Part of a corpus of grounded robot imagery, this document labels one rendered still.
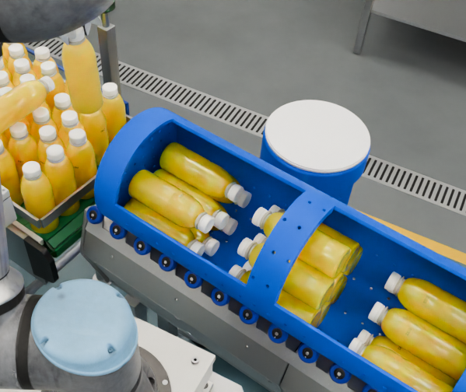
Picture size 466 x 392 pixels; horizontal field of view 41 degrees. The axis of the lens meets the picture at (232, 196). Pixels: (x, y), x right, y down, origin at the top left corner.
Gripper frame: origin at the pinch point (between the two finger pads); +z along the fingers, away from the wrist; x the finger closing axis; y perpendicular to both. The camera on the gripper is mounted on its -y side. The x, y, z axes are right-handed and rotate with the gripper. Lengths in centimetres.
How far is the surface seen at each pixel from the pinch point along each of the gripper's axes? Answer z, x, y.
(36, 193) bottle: 34.1, -17.9, 2.1
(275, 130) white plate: 37, 40, 25
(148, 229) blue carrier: 27.7, -9.4, 31.2
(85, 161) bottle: 35.6, -3.2, 0.6
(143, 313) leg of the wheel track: 83, -5, 20
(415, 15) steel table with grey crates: 121, 237, -30
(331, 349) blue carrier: 28, -3, 75
